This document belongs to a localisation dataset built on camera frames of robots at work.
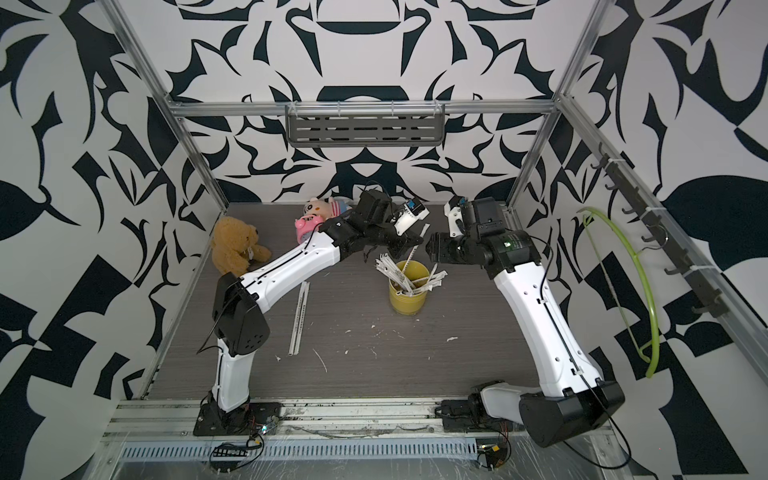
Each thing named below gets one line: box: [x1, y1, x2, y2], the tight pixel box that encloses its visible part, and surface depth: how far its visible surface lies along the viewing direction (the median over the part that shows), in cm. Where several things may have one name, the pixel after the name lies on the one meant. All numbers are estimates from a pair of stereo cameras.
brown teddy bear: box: [212, 216, 272, 276], surface depth 89 cm
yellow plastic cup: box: [389, 260, 430, 316], surface depth 87 cm
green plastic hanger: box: [577, 207, 659, 379], surface depth 65 cm
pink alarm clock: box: [294, 215, 325, 244], surface depth 101 cm
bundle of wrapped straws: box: [374, 253, 449, 296], surface depth 81 cm
